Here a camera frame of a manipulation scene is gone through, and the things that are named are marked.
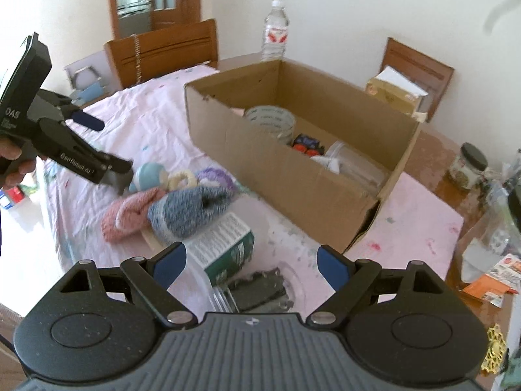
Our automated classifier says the clear jar with dark contents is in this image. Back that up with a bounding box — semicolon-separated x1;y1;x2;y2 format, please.
216;261;310;314

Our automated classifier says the pink knit sock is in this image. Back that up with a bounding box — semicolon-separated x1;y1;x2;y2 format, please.
102;189;172;245

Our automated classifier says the yellow tissue box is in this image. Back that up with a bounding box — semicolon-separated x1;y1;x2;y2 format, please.
365;65;428;117

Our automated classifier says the large clear black-lid jar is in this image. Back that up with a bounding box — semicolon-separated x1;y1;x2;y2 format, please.
456;179;521;286

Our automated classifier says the wooden slat-back chair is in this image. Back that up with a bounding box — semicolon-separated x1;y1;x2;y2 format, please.
104;19;219;90
378;37;454;123

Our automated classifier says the blue knit sock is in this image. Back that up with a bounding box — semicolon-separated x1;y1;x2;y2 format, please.
147;185;234;242

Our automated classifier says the pink floral tablecloth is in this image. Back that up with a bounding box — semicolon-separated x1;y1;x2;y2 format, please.
38;65;465;314

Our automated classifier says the clear tape roll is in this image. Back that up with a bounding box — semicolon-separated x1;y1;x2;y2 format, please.
244;105;296;143

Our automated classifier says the metal chain strap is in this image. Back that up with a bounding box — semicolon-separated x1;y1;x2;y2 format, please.
132;35;143;84

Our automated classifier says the orange packet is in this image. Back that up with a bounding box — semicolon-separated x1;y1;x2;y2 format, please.
463;273;514;306

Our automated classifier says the cream knit ring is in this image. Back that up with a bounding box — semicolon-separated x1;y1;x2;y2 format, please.
165;170;199;191

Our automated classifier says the clear plastic cup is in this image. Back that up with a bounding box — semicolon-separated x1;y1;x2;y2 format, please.
323;140;389;196

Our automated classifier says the gold snowflake coaster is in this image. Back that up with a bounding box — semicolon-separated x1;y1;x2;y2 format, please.
482;324;507;373

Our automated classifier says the clear plastic water bottle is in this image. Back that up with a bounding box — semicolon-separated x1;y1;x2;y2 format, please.
261;0;290;63

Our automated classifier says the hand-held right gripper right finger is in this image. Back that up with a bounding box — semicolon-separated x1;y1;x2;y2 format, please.
305;245;452;330

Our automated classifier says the clear pen holder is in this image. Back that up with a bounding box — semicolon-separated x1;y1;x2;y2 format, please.
484;163;521;196

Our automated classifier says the purple knit scrunchie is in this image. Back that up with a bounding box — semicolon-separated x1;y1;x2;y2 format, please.
195;167;239;192

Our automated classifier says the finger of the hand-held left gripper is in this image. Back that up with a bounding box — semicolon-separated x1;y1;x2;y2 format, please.
38;90;105;132
101;152;136;195

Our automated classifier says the black toy car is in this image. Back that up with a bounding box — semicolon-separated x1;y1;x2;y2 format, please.
292;134;326;157

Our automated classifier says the brown cardboard box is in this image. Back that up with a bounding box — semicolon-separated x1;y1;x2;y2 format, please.
184;59;422;253

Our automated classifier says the small black-lid jar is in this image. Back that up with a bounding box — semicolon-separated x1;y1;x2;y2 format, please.
449;142;488;190

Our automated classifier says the translucent rectangular bottle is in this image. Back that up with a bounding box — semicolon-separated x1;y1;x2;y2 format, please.
179;212;256;314

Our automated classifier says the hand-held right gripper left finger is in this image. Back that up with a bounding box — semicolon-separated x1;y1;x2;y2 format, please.
45;241;197;330

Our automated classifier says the person's left hand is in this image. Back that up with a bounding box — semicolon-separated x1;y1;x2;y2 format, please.
0;138;37;190

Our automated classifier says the blue white egg toy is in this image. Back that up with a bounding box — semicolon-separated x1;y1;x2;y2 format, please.
129;163;168;192

